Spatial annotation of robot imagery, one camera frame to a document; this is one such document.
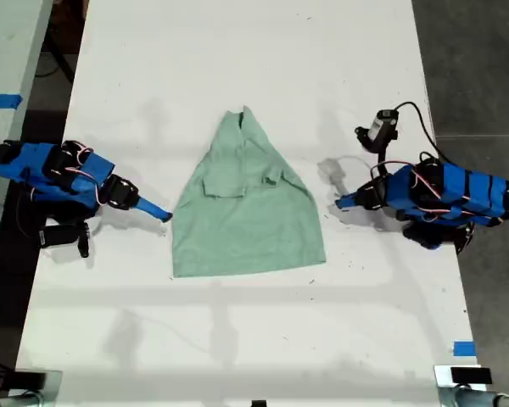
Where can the black-rooted blue gripper finger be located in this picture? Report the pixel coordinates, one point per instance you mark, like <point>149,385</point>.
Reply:
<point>150,205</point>
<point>350,197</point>

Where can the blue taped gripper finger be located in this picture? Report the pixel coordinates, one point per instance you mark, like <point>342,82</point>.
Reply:
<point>150,213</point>
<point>348,205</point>

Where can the pale green T-shirt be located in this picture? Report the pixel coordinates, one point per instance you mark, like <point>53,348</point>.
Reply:
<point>246,229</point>

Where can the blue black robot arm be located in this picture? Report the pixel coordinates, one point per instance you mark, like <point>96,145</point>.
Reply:
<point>462,191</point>
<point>29,163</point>

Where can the long blue tape strip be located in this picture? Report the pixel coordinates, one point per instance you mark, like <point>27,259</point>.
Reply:
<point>0,101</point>

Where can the square blue tape piece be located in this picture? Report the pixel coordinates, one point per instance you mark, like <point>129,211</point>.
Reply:
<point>465,348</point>

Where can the white side table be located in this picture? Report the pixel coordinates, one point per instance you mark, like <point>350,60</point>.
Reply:
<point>4,51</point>

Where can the small black box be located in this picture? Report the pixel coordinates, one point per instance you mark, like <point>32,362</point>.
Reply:
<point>29,380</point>
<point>471,375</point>

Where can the small black clip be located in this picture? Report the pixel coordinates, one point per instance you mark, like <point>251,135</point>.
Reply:
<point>258,403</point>

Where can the short black camera stalk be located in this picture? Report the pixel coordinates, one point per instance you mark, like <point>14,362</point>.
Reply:
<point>382,159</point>

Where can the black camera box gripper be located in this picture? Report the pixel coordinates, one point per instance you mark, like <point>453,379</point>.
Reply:
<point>57,236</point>
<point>379,127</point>

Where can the metal table clamp bracket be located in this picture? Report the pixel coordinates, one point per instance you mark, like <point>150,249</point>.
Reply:
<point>443,388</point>
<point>53,383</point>

